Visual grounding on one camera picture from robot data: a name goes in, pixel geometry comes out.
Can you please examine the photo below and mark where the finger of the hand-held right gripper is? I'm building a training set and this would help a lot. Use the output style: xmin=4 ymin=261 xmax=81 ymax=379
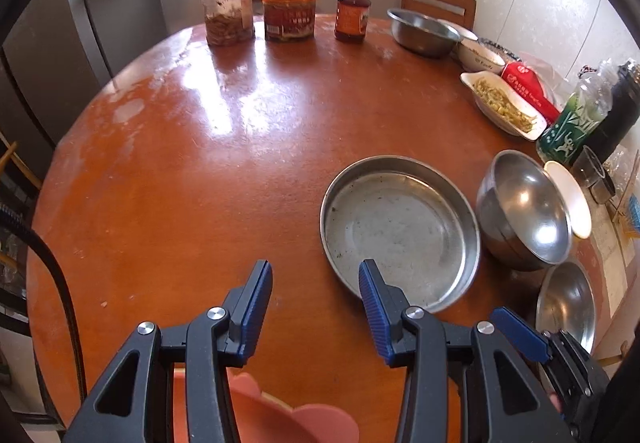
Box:
xmin=490 ymin=307 xmax=552 ymax=365

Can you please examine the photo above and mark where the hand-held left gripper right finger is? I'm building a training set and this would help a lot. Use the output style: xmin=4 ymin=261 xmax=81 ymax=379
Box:
xmin=358 ymin=259 xmax=576 ymax=443

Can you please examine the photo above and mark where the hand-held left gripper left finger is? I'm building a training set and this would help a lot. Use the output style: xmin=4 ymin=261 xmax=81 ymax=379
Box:
xmin=62 ymin=259 xmax=274 ymax=443

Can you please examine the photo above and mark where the steel bowl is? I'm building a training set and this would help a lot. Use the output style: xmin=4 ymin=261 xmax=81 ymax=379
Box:
xmin=535 ymin=261 xmax=597 ymax=357
xmin=476 ymin=150 xmax=574 ymax=272

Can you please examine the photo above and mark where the round steel plate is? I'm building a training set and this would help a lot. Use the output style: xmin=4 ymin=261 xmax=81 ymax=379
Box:
xmin=320 ymin=154 xmax=482 ymax=314

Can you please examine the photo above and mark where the cream bowl with handle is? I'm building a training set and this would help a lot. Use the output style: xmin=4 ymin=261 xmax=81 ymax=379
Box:
xmin=543 ymin=160 xmax=593 ymax=240

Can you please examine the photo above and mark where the blue plastic item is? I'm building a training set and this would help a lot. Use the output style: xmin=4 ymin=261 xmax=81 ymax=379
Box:
xmin=622 ymin=196 xmax=640 ymax=236

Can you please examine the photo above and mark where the small steel cup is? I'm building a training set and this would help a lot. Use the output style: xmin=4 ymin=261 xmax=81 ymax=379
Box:
xmin=590 ymin=168 xmax=617 ymax=205

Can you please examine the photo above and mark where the clear plastic cup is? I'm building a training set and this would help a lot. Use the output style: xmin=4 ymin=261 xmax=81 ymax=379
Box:
xmin=570 ymin=146 xmax=608 ymax=189

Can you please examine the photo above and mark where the white rectangular plate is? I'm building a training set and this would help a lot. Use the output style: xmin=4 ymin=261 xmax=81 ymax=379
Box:
xmin=460 ymin=72 xmax=548 ymax=141

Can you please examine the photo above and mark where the green label plastic bottle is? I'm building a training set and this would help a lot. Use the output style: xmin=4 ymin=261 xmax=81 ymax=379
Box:
xmin=536 ymin=68 xmax=614 ymax=165

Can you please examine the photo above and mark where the bean sprout food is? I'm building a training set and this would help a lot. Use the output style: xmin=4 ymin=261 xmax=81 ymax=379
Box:
xmin=472 ymin=77 xmax=538 ymax=131

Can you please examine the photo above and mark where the black thermos flask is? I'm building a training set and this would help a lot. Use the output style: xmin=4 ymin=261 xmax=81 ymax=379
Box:
xmin=570 ymin=59 xmax=640 ymax=169

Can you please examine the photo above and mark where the red carton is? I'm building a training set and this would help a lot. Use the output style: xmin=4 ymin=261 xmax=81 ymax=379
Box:
xmin=501 ymin=62 xmax=562 ymax=124

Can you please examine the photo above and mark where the white printed bowl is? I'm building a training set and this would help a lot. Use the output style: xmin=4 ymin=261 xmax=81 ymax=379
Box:
xmin=456 ymin=37 xmax=507 ymax=75

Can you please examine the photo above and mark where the large steel basin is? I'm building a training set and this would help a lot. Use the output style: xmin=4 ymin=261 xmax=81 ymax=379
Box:
xmin=387 ymin=8 xmax=463 ymax=58

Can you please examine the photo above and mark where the yellow wooden chair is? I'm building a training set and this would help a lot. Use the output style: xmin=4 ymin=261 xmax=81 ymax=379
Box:
xmin=0 ymin=128 xmax=43 ymax=194

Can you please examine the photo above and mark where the jar with orange lid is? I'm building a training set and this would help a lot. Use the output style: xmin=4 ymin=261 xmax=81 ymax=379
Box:
xmin=262 ymin=0 xmax=319 ymax=43

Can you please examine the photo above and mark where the clear jar with black lid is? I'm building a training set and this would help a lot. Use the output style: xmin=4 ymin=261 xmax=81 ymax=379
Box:
xmin=200 ymin=0 xmax=257 ymax=47

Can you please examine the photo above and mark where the plain white bowl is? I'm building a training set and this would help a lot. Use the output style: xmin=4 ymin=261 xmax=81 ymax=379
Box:
xmin=442 ymin=20 xmax=481 ymax=44

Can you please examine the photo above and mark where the amber honey bottle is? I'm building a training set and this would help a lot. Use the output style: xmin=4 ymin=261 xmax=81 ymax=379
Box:
xmin=334 ymin=0 xmax=373 ymax=44

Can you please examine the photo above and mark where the wooden chair with cutout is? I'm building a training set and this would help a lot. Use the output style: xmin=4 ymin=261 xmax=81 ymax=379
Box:
xmin=401 ymin=0 xmax=477 ymax=30

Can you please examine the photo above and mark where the grey refrigerator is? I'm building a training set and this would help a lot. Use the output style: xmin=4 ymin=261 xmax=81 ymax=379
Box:
xmin=0 ymin=0 xmax=168 ymax=159

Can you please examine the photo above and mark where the black cable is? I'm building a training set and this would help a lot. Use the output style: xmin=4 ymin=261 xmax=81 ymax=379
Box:
xmin=0 ymin=203 xmax=88 ymax=404

